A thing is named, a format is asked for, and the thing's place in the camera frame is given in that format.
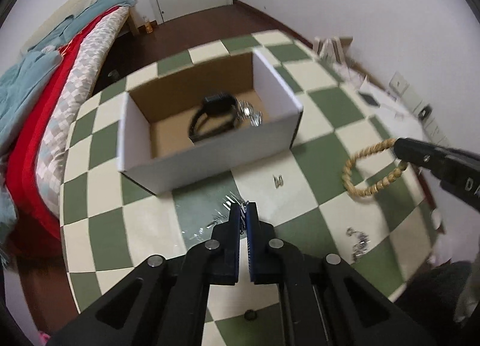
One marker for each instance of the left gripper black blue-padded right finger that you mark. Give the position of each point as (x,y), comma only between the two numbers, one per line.
(324,301)

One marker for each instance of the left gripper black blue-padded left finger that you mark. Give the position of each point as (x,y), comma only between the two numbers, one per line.
(161,301)

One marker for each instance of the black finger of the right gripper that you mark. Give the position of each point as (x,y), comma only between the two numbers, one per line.
(457,170)

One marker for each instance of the green white checkered tablecloth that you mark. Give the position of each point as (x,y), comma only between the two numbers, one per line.
(110,225)

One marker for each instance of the black smartphone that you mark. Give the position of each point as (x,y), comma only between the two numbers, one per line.
(369,99)

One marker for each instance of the small silver earrings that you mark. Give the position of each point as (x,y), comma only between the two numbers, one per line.
(278,181)

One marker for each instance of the red blanket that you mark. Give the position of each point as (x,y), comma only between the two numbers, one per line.
(36,232)

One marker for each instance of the cardboard paper bag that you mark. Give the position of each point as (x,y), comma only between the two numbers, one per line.
(333,49)

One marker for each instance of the open cardboard box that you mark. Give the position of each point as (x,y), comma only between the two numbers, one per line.
(153,146)

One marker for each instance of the black smart watch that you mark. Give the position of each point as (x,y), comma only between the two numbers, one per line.
(215,106)

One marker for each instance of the checkered bed mattress sheet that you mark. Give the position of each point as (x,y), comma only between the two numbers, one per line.
(81,78)

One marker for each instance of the light blue duvet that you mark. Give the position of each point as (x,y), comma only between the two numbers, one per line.
(21,87)

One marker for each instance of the orange drink bottle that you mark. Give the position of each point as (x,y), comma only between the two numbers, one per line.
(147,25)

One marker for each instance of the white bed headboard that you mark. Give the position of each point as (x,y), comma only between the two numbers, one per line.
(75,0)

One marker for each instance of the white wall socket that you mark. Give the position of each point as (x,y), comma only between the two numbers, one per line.
(398,84)

